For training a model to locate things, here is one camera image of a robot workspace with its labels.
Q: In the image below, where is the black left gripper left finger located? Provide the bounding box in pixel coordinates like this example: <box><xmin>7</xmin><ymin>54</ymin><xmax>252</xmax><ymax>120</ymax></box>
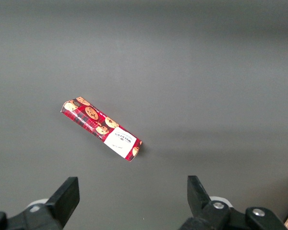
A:
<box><xmin>7</xmin><ymin>176</ymin><xmax>81</xmax><ymax>230</ymax></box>

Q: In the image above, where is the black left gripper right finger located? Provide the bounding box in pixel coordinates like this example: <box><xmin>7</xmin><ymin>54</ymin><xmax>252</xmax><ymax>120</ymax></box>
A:
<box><xmin>180</xmin><ymin>175</ymin><xmax>245</xmax><ymax>230</ymax></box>

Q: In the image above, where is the red tartan cookie box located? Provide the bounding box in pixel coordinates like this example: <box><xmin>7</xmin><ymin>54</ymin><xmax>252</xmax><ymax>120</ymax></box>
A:
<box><xmin>60</xmin><ymin>96</ymin><xmax>143</xmax><ymax>162</ymax></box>

